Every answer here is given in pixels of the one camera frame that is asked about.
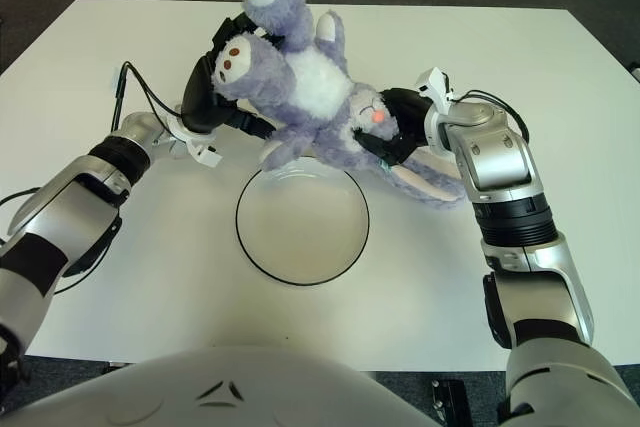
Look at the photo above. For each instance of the purple plush bunny doll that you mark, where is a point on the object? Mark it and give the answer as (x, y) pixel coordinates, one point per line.
(310, 77)

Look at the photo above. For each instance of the white plate with black rim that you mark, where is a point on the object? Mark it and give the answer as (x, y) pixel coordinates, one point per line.
(300, 237)

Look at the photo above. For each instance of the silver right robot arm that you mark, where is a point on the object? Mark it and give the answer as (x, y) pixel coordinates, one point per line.
(500, 167)

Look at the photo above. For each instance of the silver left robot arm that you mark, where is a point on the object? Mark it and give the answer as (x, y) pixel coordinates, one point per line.
(100, 197)

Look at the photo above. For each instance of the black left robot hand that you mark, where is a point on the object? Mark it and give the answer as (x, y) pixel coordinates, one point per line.
(197, 102)

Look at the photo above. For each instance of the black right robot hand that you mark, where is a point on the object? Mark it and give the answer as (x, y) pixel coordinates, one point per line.
(410, 112)

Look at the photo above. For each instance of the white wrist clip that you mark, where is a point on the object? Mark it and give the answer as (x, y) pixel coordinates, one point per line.
(435, 84)
(205, 152)

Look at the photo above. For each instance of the black metal bracket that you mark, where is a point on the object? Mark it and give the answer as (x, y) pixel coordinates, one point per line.
(447, 404)

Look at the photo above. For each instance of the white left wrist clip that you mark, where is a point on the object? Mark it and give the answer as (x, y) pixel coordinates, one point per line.
(205, 152)

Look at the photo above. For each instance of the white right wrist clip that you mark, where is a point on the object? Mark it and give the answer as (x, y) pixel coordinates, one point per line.
(435, 84)

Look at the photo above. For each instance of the grey robot torso shell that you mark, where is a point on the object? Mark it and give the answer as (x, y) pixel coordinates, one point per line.
(225, 377)

